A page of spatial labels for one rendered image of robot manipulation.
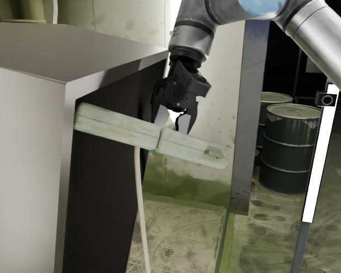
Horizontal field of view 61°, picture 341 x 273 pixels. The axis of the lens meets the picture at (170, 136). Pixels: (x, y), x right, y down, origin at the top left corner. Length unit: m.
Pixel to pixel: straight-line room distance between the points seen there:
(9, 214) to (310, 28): 0.61
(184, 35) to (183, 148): 0.23
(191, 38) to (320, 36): 0.24
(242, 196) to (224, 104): 0.90
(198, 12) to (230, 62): 1.84
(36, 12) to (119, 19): 0.76
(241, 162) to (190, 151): 2.15
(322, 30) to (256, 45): 1.81
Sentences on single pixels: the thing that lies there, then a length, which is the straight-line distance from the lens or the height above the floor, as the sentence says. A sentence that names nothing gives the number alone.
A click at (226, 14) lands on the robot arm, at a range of 0.60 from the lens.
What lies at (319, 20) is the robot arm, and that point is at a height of 1.71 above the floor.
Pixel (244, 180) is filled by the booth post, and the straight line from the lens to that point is 2.77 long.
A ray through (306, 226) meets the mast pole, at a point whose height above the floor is 0.56.
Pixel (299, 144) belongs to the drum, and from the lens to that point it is 3.15.
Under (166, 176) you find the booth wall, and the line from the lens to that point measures 2.91.
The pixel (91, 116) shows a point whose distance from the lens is 0.50.
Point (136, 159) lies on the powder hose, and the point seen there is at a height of 1.34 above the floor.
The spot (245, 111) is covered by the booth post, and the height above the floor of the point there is 1.03.
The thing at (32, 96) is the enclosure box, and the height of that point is 1.62.
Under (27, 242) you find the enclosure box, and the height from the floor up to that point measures 1.40.
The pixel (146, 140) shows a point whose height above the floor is 1.50.
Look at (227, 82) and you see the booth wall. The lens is 2.48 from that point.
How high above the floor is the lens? 1.69
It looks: 21 degrees down
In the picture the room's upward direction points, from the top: straight up
